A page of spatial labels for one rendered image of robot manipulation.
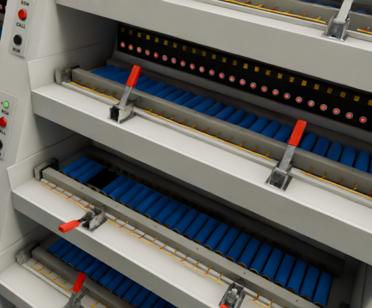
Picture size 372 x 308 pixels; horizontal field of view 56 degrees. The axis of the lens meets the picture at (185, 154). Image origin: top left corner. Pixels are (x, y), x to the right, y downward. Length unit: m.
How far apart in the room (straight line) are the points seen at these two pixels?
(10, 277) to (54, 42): 0.47
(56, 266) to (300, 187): 0.52
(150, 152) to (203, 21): 0.20
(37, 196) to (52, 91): 0.20
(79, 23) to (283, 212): 0.50
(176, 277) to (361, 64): 0.39
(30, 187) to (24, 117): 0.14
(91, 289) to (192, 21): 0.52
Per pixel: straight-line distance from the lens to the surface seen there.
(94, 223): 0.63
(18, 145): 0.71
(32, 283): 0.81
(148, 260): 0.59
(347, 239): 0.48
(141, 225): 0.61
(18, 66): 0.70
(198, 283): 0.57
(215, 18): 0.50
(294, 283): 0.59
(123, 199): 0.66
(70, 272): 0.78
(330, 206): 0.48
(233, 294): 0.54
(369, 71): 0.46
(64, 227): 0.58
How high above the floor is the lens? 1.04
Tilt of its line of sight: 13 degrees down
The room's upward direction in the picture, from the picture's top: 18 degrees clockwise
